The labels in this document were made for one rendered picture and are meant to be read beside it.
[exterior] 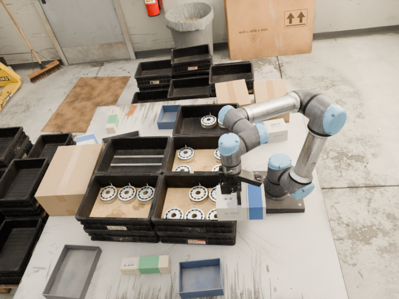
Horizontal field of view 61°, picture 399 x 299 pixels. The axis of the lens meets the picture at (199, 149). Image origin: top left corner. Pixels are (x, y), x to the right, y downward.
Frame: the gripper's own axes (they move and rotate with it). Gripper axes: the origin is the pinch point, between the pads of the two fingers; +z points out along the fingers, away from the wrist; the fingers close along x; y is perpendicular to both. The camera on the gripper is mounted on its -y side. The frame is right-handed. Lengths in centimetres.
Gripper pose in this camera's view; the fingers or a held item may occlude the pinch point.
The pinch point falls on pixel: (240, 199)
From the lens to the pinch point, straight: 143.6
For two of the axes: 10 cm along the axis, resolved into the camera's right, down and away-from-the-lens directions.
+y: -9.9, 0.6, 1.4
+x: -0.6, 7.1, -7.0
